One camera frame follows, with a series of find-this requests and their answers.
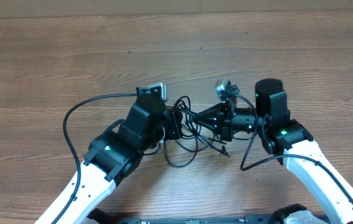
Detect black usb cables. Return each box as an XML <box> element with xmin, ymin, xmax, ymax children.
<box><xmin>163</xmin><ymin>95</ymin><xmax>232</xmax><ymax>169</ymax></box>

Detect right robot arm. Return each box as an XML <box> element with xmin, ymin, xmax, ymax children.
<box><xmin>192</xmin><ymin>78</ymin><xmax>353</xmax><ymax>223</ymax></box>

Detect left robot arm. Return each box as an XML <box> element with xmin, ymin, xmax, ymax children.
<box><xmin>37</xmin><ymin>83</ymin><xmax>181</xmax><ymax>223</ymax></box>

